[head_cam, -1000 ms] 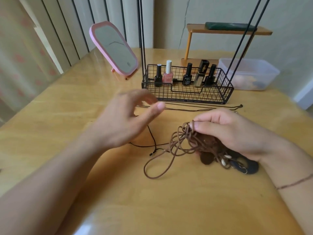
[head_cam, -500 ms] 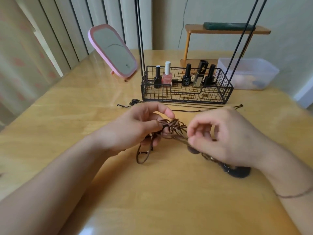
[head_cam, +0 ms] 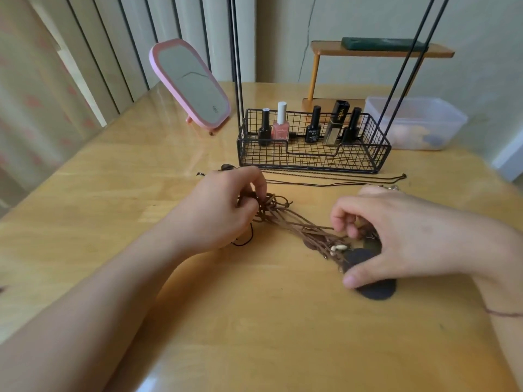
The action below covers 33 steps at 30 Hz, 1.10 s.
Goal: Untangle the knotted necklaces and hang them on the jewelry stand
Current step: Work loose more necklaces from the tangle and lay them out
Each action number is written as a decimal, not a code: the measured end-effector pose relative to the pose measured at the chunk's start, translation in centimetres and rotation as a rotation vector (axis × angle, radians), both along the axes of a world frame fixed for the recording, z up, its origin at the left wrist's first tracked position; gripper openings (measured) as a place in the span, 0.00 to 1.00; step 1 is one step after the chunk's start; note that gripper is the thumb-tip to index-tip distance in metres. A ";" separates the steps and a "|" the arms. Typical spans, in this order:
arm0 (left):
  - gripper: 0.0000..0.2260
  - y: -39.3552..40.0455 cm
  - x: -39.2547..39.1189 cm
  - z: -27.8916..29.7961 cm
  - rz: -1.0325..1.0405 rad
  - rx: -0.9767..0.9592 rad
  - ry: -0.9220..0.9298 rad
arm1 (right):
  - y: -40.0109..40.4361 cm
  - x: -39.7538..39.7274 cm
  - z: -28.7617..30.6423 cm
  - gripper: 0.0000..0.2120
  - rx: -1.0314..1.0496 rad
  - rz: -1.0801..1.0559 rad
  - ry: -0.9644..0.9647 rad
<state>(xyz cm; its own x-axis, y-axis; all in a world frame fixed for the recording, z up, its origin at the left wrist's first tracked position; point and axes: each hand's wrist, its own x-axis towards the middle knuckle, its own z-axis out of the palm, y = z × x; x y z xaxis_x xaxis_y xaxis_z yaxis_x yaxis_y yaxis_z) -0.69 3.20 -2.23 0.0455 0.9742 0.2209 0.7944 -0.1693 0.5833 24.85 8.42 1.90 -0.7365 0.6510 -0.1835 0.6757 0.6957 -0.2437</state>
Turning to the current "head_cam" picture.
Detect clear plastic container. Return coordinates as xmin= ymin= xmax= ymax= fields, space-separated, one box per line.
xmin=363 ymin=96 xmax=469 ymax=151

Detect person's right hand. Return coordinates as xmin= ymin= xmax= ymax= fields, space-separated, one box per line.
xmin=330 ymin=185 xmax=523 ymax=313

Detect black cord loop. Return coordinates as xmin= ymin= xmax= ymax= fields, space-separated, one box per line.
xmin=231 ymin=223 xmax=254 ymax=246

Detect person's left forearm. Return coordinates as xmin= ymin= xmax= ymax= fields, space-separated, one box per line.
xmin=0 ymin=224 xmax=193 ymax=392

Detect red string bracelet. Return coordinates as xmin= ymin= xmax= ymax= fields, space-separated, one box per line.
xmin=484 ymin=306 xmax=523 ymax=319

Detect pink nail polish bottle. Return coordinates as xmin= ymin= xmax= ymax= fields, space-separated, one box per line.
xmin=272 ymin=101 xmax=290 ymax=146

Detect patterned beige curtain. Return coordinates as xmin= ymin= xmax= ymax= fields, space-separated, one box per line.
xmin=0 ymin=0 xmax=108 ymax=219

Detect gold and black cosmetic tube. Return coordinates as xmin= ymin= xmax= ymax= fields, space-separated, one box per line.
xmin=324 ymin=100 xmax=351 ymax=146

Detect brown leather cord necklace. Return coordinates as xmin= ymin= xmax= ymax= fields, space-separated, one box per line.
xmin=239 ymin=192 xmax=370 ymax=274

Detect dark grey leaf pendant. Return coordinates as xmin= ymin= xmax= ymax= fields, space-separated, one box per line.
xmin=342 ymin=248 xmax=397 ymax=301

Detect small wooden shelf stand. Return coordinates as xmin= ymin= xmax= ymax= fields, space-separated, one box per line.
xmin=302 ymin=40 xmax=455 ymax=115

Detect white vertical blinds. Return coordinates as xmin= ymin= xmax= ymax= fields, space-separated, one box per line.
xmin=25 ymin=0 xmax=256 ymax=128

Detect thin black chain necklace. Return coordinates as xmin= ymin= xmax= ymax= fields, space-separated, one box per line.
xmin=196 ymin=164 xmax=408 ymax=189

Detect peach makeup sponge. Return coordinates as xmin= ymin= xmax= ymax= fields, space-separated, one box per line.
xmin=393 ymin=124 xmax=422 ymax=146

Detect black labelled nail polish bottle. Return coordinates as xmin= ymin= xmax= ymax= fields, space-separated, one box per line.
xmin=304 ymin=105 xmax=323 ymax=144

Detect person's left hand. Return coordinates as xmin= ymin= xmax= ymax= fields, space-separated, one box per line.
xmin=163 ymin=166 xmax=268 ymax=258

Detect black wire basket stand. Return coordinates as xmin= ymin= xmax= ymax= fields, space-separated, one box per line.
xmin=227 ymin=0 xmax=452 ymax=174

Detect pink framed table mirror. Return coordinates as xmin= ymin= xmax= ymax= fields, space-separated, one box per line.
xmin=149 ymin=38 xmax=232 ymax=136

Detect small black nail polish bottle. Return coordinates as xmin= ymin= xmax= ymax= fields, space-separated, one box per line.
xmin=258 ymin=108 xmax=273 ymax=147
xmin=341 ymin=107 xmax=363 ymax=144

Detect person's right forearm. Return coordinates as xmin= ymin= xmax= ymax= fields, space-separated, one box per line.
xmin=485 ymin=311 xmax=523 ymax=392

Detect dark green flat box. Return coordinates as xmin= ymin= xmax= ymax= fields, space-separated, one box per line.
xmin=342 ymin=37 xmax=429 ymax=53

